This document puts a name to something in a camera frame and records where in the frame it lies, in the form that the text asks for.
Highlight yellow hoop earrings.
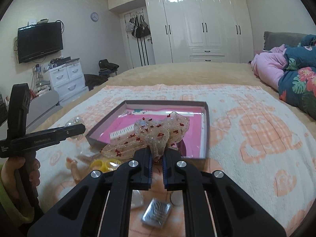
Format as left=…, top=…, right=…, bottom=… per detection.
left=90, top=158, right=122, bottom=173

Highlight sheer bow with red dots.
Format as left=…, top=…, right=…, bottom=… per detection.
left=100, top=111, right=190, bottom=161

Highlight green sleeve forearm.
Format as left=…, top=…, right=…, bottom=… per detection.
left=1, top=180, right=34, bottom=236

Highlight left hand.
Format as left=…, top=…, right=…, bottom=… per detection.
left=1, top=157, right=41, bottom=201

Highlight clear flat plastic packet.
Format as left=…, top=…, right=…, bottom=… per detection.
left=131, top=190, right=144, bottom=209

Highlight silver hair comb packet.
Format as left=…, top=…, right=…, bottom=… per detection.
left=141, top=198, right=171, bottom=229

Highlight pink card in box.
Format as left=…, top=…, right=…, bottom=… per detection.
left=89, top=106, right=208, bottom=160

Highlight orange white patterned towel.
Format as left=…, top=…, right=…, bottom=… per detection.
left=36, top=85, right=315, bottom=236

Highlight white drawer dresser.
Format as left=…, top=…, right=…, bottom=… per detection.
left=43, top=58, right=89, bottom=107

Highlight brown cardboard box tray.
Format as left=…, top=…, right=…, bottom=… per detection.
left=86, top=100, right=209, bottom=161

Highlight dark clothes pile on chair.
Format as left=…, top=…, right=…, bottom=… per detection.
left=84, top=59, right=119, bottom=91

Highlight beige bedspread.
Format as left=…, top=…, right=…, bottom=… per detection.
left=24, top=61, right=316, bottom=139

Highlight blue floral quilt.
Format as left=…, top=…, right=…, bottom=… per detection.
left=278, top=34, right=316, bottom=118

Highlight pink jacket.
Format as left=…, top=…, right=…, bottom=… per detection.
left=251, top=44, right=287, bottom=90

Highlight white door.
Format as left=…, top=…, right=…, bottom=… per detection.
left=119, top=7, right=155, bottom=69

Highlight black handbags on door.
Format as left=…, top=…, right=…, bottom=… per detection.
left=125, top=14, right=151, bottom=39

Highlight white wardrobe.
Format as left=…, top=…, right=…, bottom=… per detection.
left=108, top=0, right=253, bottom=64

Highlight black wall television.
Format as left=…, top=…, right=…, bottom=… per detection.
left=17, top=22, right=63, bottom=63

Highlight wall clock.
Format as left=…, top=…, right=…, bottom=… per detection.
left=90, top=12, right=99, bottom=22

